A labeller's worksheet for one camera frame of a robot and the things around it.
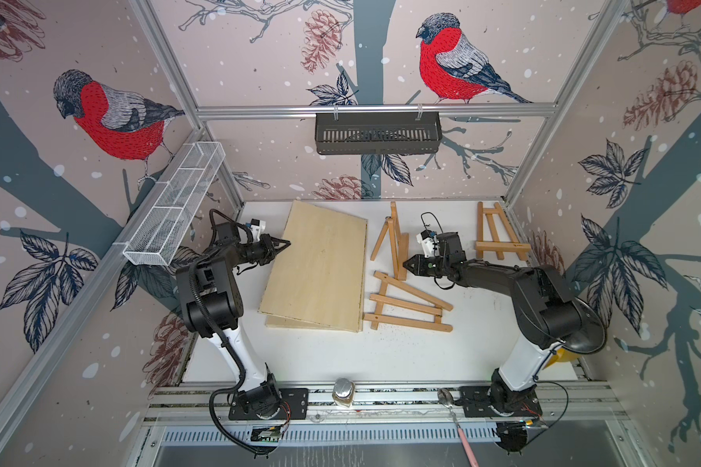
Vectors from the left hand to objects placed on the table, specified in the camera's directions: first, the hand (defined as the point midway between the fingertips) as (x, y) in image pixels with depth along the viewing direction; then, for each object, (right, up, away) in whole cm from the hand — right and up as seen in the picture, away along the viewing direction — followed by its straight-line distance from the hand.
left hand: (291, 239), depth 95 cm
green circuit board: (+1, -47, -24) cm, 53 cm away
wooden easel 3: (+29, -24, -8) cm, 38 cm away
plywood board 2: (-3, -25, -7) cm, 26 cm away
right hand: (+39, -7, +2) cm, 40 cm away
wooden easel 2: (+38, -2, +9) cm, 39 cm away
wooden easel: (+73, -3, +9) cm, 73 cm away
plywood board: (+10, -12, -3) cm, 16 cm away
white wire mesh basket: (-29, +1, -24) cm, 38 cm away
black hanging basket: (+30, +39, +10) cm, 50 cm away
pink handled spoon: (+46, -42, -19) cm, 65 cm away
